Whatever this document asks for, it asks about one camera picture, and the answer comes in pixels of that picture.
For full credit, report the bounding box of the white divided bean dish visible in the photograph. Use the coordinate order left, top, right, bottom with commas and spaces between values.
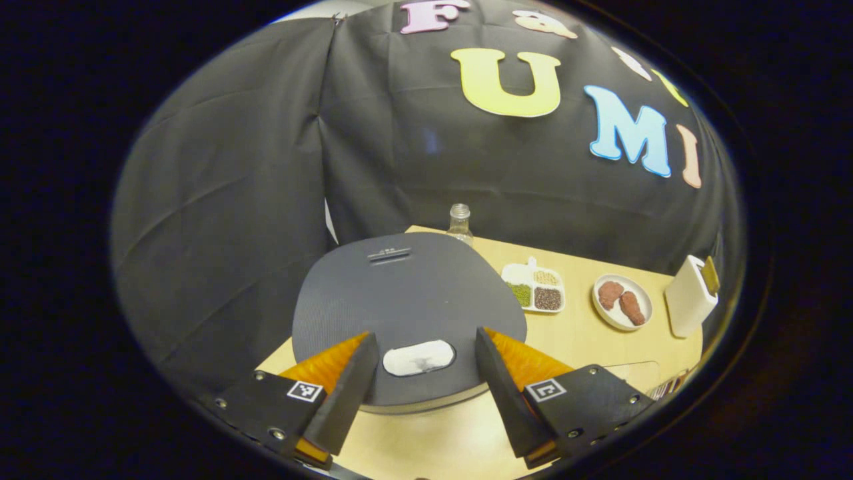
500, 257, 567, 314

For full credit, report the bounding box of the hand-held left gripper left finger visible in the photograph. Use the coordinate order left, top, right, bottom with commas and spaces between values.
197, 331, 381, 471

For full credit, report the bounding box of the small clear glass bottle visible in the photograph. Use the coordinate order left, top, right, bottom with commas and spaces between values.
446, 203, 474, 249

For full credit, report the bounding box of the dark-lidded cream rice cooker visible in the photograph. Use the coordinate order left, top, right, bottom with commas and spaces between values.
291, 231, 528, 415

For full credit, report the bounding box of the flat wooden utensil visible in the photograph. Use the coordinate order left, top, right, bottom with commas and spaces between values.
700, 256, 721, 297

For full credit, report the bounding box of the small square glass bowl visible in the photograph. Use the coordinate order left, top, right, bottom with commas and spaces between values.
650, 373, 690, 401

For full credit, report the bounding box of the white chopstick holder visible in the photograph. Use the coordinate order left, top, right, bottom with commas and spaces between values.
664, 255, 720, 339

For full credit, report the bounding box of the round white plate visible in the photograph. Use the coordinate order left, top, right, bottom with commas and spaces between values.
592, 273, 654, 332

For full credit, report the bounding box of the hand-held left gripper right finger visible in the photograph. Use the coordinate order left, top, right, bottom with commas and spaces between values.
474, 327, 657, 469

